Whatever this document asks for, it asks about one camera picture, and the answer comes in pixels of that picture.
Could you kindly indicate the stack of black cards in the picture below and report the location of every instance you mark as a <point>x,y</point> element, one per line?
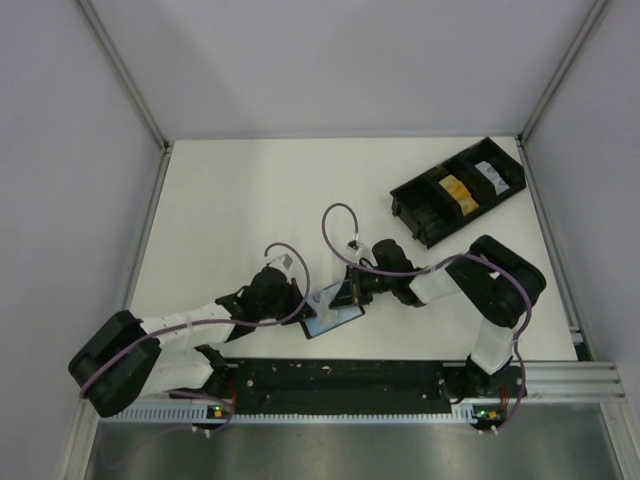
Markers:
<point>429,219</point>

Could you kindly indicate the white slotted cable duct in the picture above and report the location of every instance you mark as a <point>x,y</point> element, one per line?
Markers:
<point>202,414</point>

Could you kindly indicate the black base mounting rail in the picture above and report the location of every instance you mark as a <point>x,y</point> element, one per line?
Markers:
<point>323,386</point>

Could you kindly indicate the silver card in bin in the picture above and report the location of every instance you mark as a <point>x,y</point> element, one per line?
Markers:
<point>500,185</point>
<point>487,169</point>

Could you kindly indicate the black storage bin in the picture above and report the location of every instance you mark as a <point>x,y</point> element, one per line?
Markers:
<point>509,169</point>
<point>419,190</point>

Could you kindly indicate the aluminium corner frame post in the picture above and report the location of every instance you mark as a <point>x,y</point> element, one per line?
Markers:
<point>587,28</point>

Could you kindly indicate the upper silver card in bin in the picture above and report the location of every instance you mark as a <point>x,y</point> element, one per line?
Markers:
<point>487,169</point>

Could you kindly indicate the silver card from holder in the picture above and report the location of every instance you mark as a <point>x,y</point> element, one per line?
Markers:
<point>320,301</point>

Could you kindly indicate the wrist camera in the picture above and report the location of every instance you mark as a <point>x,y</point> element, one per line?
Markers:
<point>282,263</point>
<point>355,249</point>

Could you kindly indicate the black left storage bin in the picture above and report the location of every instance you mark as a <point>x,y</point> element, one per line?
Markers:
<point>419,190</point>

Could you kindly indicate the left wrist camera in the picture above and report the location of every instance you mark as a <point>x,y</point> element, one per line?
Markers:
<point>282,263</point>

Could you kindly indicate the black right storage bin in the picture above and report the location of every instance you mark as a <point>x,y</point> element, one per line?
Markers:
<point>509,169</point>

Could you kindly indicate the lower silver card in bin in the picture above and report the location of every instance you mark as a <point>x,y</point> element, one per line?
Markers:
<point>500,185</point>

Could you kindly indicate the gold VIP card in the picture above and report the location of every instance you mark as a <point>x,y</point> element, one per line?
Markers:
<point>467,202</point>
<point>461,190</point>

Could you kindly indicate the front aluminium frame rail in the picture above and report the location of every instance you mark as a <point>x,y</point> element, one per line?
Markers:
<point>573,382</point>

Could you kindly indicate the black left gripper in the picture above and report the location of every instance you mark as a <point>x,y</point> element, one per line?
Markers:
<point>295,299</point>

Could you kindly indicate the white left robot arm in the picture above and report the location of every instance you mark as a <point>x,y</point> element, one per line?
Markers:
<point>179,354</point>

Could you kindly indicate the black leather card holder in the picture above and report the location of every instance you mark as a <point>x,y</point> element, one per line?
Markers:
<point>313,329</point>

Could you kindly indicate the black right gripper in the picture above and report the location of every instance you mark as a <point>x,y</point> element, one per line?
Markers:
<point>353,286</point>

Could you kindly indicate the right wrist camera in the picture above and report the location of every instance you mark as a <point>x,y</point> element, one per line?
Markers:
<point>355,249</point>

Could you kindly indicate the left aluminium frame post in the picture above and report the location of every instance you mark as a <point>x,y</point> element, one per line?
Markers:
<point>121,72</point>

